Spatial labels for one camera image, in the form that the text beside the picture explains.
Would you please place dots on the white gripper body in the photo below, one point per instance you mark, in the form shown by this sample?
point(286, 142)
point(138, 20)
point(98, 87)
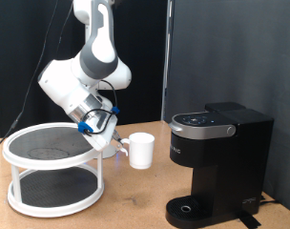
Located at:
point(102, 136)

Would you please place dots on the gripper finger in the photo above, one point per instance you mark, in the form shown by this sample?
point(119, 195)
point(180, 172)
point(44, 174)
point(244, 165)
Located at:
point(119, 146)
point(117, 136)

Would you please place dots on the white ceramic mug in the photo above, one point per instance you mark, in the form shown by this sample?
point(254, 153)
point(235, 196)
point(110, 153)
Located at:
point(141, 152)

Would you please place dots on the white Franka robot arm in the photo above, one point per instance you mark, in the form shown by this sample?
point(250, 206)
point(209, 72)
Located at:
point(65, 86)

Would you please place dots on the black Keurig coffee machine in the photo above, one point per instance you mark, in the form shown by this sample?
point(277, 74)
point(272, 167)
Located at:
point(234, 165)

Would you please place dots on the white two-tier turntable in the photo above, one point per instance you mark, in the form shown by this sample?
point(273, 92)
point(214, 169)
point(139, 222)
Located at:
point(56, 163)

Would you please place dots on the black drip tray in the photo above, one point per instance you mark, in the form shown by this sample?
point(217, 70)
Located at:
point(186, 211)

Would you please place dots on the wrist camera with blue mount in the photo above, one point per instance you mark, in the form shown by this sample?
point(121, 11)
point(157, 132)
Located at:
point(85, 127)

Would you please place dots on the silver vertical frame pole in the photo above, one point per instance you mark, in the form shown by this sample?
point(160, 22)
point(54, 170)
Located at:
point(167, 63)

